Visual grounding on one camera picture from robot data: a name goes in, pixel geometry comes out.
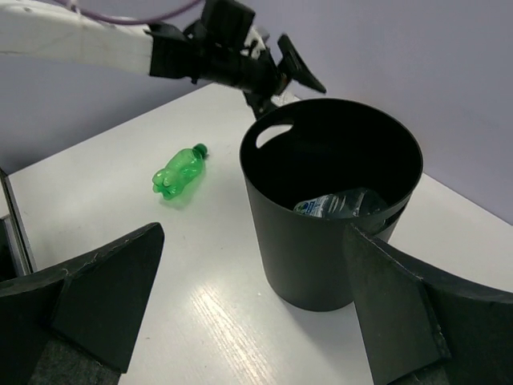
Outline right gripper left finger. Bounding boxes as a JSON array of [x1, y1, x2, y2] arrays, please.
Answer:
[[1, 222, 164, 384]]

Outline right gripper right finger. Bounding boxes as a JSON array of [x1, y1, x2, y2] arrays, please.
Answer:
[[344, 226, 512, 384]]

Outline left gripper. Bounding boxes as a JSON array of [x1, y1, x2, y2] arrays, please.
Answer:
[[200, 34, 327, 120]]

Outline green plastic bottle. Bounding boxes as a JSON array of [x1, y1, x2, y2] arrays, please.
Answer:
[[151, 144, 208, 201]]

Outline clear bottle purple-blue label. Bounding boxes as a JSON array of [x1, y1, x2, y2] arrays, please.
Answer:
[[337, 188, 388, 218]]

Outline clear bottle green-blue label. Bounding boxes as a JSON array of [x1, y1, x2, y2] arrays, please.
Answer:
[[293, 194, 340, 217]]

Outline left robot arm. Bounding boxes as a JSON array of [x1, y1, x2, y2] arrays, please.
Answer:
[[1, 1, 326, 117]]

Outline black plastic bin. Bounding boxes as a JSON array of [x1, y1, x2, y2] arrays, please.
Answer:
[[240, 99, 423, 311]]

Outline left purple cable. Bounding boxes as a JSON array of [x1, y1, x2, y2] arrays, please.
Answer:
[[51, 0, 201, 26]]

